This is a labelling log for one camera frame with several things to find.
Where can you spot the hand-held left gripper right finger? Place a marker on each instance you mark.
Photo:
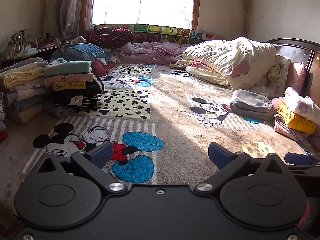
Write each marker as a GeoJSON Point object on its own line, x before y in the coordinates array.
{"type": "Point", "coordinates": [220, 155]}

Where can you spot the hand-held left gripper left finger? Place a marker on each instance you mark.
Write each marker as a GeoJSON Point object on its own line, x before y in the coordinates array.
{"type": "Point", "coordinates": [102, 153]}

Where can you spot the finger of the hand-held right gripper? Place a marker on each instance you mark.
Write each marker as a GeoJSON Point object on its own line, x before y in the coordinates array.
{"type": "Point", "coordinates": [297, 158]}

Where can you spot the lilac clothes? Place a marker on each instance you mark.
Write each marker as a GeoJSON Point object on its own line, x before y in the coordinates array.
{"type": "Point", "coordinates": [8, 98]}

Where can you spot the folded lilac garment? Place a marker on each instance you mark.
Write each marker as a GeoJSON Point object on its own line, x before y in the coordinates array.
{"type": "Point", "coordinates": [287, 131]}

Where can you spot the white floral garment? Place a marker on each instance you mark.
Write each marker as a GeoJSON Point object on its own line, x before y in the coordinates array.
{"type": "Point", "coordinates": [302, 105]}

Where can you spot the rolled grey garment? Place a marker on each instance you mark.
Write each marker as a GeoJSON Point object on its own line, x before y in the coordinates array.
{"type": "Point", "coordinates": [62, 111]}

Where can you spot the folded black striped garment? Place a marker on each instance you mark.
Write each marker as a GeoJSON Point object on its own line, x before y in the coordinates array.
{"type": "Point", "coordinates": [85, 97]}

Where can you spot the folded grey pants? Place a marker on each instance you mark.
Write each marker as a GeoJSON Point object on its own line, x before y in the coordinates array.
{"type": "Point", "coordinates": [252, 103]}

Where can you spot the cartoon printed blanket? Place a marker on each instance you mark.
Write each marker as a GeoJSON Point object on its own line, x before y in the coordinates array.
{"type": "Point", "coordinates": [175, 105]}

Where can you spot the folded yellow printed garment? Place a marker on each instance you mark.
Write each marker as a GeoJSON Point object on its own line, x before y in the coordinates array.
{"type": "Point", "coordinates": [68, 86]}

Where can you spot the pink pillow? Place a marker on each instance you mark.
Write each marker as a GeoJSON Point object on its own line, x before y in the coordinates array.
{"type": "Point", "coordinates": [296, 77]}

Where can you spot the folded pink garment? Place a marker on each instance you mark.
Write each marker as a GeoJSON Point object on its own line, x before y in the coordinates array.
{"type": "Point", "coordinates": [72, 77]}

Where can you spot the folded cream and pink sheet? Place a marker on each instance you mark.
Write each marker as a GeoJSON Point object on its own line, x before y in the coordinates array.
{"type": "Point", "coordinates": [205, 73]}

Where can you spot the folded beige cloth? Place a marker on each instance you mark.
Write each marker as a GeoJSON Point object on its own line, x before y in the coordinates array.
{"type": "Point", "coordinates": [27, 115]}

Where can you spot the floral pillow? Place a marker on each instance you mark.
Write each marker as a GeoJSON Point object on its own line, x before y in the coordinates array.
{"type": "Point", "coordinates": [278, 72]}

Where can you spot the folded grey-blue cloth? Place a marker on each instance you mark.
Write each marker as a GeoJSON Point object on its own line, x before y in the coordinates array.
{"type": "Point", "coordinates": [30, 102]}

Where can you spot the folded teal garment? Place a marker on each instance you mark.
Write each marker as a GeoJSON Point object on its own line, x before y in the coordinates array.
{"type": "Point", "coordinates": [67, 67]}

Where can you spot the folded white cloth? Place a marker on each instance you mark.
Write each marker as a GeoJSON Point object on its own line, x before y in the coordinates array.
{"type": "Point", "coordinates": [32, 90]}

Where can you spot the cream quilt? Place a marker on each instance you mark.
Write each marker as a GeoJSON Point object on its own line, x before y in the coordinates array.
{"type": "Point", "coordinates": [230, 55]}

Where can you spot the blue cloth bundle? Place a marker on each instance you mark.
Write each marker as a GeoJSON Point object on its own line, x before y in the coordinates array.
{"type": "Point", "coordinates": [77, 51]}

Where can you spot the dark wooden headboard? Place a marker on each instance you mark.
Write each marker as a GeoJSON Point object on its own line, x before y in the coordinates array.
{"type": "Point", "coordinates": [300, 48]}

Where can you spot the folded pale yellow towel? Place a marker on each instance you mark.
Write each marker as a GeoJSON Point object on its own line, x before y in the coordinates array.
{"type": "Point", "coordinates": [22, 77]}

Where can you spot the lilac quilt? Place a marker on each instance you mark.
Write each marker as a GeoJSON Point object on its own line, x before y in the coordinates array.
{"type": "Point", "coordinates": [152, 52]}

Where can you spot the maroon dotted blanket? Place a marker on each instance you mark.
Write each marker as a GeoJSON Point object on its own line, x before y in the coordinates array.
{"type": "Point", "coordinates": [110, 37]}

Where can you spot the folded grey towel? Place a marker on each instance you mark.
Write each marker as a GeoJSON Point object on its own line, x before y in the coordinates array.
{"type": "Point", "coordinates": [22, 66]}

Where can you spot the dark desk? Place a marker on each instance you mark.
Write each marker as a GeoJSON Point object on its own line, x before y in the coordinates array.
{"type": "Point", "coordinates": [37, 53]}

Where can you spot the tissue pack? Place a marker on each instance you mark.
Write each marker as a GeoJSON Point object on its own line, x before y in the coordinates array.
{"type": "Point", "coordinates": [30, 50]}

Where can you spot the colourful alphabet foam mat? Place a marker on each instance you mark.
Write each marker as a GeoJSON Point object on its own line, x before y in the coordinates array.
{"type": "Point", "coordinates": [172, 35]}

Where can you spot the glass jars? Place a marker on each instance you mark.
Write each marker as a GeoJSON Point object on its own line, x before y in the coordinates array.
{"type": "Point", "coordinates": [18, 42]}

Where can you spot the sheer curtain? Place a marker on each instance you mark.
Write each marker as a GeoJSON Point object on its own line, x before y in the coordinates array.
{"type": "Point", "coordinates": [72, 7]}

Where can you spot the window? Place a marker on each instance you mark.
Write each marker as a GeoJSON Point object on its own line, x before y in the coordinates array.
{"type": "Point", "coordinates": [142, 2]}

